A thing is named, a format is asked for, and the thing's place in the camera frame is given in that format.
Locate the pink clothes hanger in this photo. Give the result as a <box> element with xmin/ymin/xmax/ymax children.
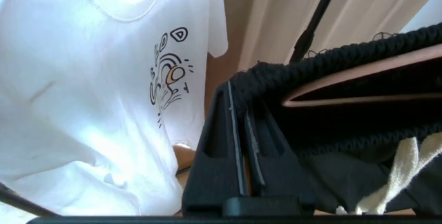
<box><xmin>282</xmin><ymin>43</ymin><xmax>442</xmax><ymax>109</ymax></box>

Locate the beige curtain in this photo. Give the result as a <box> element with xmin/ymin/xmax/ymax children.
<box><xmin>203</xmin><ymin>0</ymin><xmax>442</xmax><ymax>118</ymax></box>

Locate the black garment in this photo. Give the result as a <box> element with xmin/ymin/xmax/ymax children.
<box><xmin>229</xmin><ymin>21</ymin><xmax>442</xmax><ymax>216</ymax></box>

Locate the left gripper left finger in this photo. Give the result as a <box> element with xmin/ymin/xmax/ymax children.
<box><xmin>181</xmin><ymin>80</ymin><xmax>248</xmax><ymax>217</ymax></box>

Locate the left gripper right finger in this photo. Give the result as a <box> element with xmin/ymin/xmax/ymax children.
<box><xmin>243</xmin><ymin>97</ymin><xmax>317</xmax><ymax>216</ymax></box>

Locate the black clothes rack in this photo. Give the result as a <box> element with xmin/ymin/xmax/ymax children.
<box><xmin>0</xmin><ymin>0</ymin><xmax>345</xmax><ymax>218</ymax></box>

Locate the white garment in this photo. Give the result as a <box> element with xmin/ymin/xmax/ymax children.
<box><xmin>0</xmin><ymin>0</ymin><xmax>229</xmax><ymax>218</ymax></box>

